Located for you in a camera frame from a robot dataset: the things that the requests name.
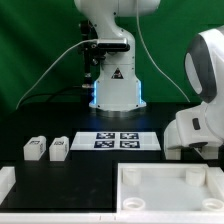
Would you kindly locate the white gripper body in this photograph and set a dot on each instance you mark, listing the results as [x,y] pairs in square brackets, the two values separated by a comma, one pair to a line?
[190,134]

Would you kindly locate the white square tabletop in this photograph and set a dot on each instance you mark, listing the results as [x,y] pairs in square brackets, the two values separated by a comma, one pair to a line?
[146,187]

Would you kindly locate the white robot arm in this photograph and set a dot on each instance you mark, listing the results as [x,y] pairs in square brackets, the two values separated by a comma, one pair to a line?
[118,90]

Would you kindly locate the white marker plate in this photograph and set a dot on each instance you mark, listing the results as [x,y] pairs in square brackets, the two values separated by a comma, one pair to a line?
[116,141]

